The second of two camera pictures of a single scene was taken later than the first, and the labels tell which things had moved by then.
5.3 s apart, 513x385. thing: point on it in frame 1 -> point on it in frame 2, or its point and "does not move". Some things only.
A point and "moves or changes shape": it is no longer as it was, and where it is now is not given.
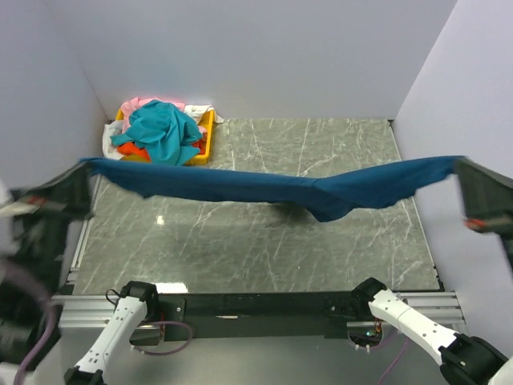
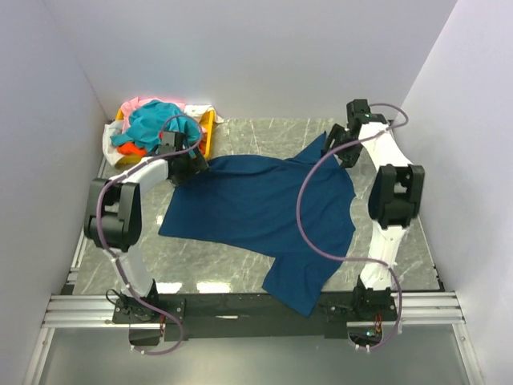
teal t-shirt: x=169 y=135 does not move
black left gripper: x=67 y=194 -> x=196 y=166
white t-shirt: x=115 y=128 does not move
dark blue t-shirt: x=325 y=190 moves or changes shape
